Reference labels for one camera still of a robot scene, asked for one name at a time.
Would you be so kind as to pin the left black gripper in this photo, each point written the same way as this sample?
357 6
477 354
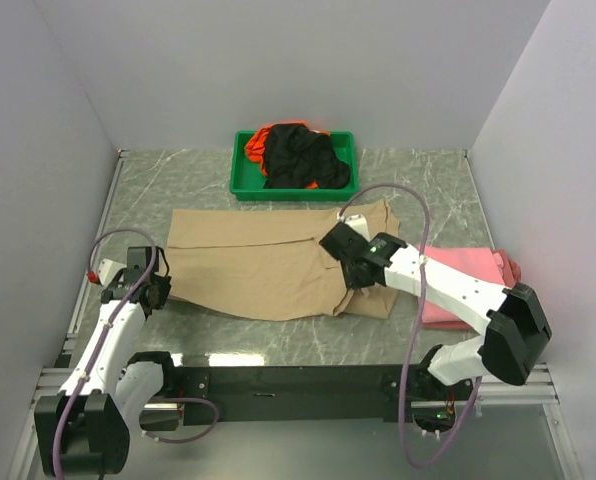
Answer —
164 286

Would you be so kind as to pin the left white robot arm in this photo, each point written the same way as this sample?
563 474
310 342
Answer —
85 428

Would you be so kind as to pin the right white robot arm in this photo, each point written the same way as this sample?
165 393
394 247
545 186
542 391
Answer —
510 323

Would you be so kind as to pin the green plastic bin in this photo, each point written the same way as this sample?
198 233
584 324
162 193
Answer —
247 181

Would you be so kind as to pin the light pink folded t shirt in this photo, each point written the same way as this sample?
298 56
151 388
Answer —
458 270

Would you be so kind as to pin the black t shirt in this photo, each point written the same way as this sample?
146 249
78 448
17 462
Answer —
329 172

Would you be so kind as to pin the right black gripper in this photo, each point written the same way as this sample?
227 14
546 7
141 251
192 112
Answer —
352 283

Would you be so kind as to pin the orange t shirt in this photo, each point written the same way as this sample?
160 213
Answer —
255 147

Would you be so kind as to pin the dark pink folded t shirt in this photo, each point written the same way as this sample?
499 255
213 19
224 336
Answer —
513 267

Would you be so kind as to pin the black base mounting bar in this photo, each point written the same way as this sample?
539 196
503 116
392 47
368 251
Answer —
284 393

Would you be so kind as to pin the beige t shirt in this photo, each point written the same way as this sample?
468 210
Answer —
264 265

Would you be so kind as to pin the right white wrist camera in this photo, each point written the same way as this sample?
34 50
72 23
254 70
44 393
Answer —
358 223

